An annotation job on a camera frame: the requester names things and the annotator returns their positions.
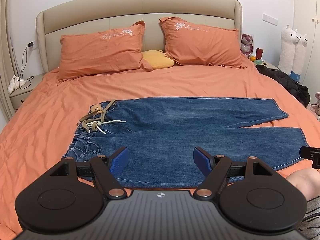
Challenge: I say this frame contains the right nightstand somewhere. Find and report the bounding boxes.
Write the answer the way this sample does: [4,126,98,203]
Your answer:
[262,61,279,70]

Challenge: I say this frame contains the left orange pillow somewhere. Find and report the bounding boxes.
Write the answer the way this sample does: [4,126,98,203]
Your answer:
[58,21,153,80]

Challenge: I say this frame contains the white alpaca plush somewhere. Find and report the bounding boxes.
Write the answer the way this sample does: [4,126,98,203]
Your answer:
[290,29,308,82]
[278,24,300,75]

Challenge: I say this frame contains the white alpaca plush rear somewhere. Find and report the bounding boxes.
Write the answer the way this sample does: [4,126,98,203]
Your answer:
[290,29,308,82]

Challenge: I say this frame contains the white alpaca plush front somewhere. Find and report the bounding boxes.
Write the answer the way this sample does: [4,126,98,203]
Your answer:
[278,24,300,75]

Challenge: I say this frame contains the black clothing pile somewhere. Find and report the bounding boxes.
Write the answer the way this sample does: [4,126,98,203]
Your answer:
[255,64,310,107]

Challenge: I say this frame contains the white wall switch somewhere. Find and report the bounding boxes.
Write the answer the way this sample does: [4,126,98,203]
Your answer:
[263,14,278,26]

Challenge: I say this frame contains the small yellow cushion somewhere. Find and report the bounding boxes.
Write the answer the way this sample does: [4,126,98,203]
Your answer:
[142,50,175,69]

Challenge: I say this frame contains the purple plush bear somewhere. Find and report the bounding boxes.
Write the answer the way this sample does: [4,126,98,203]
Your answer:
[240,34,253,58]

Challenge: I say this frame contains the red cup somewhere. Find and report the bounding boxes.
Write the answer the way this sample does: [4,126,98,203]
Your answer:
[255,48,264,60]

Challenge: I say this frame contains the person's bare knee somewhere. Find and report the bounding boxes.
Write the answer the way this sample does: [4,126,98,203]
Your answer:
[286,168,320,201]

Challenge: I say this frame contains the black charger with cable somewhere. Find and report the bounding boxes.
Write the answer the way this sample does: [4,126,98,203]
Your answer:
[18,41,34,89]

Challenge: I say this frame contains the blue denim jeans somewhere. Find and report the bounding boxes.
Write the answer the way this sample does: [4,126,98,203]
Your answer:
[66,97,307,189]

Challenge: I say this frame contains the beige padded headboard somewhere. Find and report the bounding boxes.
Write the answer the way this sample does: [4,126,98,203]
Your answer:
[36,0,242,73]

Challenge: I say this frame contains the orange pillow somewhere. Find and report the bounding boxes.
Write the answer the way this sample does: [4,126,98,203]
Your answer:
[58,21,153,80]
[159,17,244,68]

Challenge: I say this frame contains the left beige nightstand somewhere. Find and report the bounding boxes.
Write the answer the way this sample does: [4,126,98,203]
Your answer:
[9,74,44,111]

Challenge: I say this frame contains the right orange pillow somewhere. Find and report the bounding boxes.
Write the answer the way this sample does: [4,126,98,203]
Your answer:
[159,17,244,68]

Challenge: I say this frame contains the white crumpled cloth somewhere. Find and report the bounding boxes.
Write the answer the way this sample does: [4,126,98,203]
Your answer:
[8,75,26,95]

